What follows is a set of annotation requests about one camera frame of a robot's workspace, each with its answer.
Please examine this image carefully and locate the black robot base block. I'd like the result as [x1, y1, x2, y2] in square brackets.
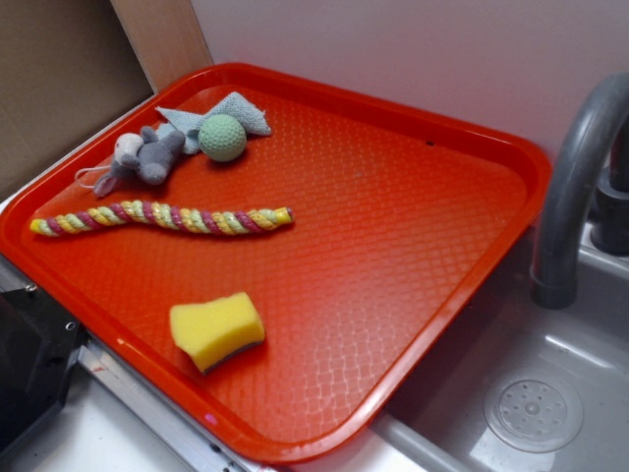
[1, 283, 85, 457]

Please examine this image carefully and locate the sink drain strainer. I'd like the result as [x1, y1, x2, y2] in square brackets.
[484, 369, 584, 453]

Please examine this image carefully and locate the grey plush mouse toy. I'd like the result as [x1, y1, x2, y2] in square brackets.
[75, 126, 186, 198]

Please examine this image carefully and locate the multicolored twisted rope toy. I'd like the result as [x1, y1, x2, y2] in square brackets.
[29, 200, 295, 238]

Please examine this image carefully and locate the brown cardboard panel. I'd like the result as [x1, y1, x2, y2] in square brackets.
[1, 1, 152, 198]

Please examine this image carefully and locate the wooden board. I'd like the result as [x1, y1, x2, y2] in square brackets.
[111, 0, 213, 93]

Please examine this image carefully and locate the light blue cloth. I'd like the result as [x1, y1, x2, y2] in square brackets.
[156, 92, 272, 154]

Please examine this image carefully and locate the green dimpled ball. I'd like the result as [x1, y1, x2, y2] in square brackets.
[198, 114, 247, 163]

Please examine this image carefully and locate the yellow sponge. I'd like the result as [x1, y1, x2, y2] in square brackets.
[169, 292, 265, 374]

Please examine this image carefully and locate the grey plastic sink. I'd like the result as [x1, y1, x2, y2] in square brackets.
[373, 236, 628, 471]

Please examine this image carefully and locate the red plastic tray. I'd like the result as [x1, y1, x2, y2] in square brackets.
[1, 64, 550, 465]

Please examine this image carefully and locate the grey plastic faucet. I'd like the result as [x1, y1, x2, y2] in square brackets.
[530, 72, 628, 309]

